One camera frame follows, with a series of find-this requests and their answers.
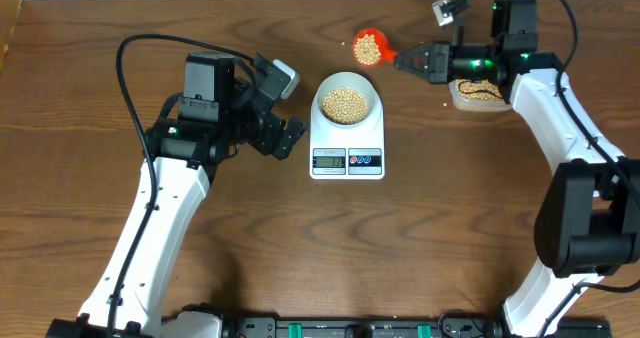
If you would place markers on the white round bowl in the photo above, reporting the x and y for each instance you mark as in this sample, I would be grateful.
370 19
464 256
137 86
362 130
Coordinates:
346 99

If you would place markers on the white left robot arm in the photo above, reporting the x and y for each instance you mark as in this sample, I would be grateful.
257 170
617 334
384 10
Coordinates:
225 102

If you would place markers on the red plastic measuring scoop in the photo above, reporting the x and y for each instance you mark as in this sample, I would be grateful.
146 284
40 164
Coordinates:
371 47

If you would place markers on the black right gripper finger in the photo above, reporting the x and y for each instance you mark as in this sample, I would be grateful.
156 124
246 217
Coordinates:
419 70
416 56

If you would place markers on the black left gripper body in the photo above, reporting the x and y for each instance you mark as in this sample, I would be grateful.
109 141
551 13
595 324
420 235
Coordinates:
263 132

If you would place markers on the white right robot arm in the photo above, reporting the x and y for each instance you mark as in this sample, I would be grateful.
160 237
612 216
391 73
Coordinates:
588 224

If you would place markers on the clear plastic container of beans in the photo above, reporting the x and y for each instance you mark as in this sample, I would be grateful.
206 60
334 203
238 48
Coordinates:
477 96

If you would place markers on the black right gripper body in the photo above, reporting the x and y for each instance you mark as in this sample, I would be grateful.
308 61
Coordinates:
445 63

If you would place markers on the white digital kitchen scale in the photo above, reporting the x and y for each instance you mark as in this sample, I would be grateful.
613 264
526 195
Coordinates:
340 153

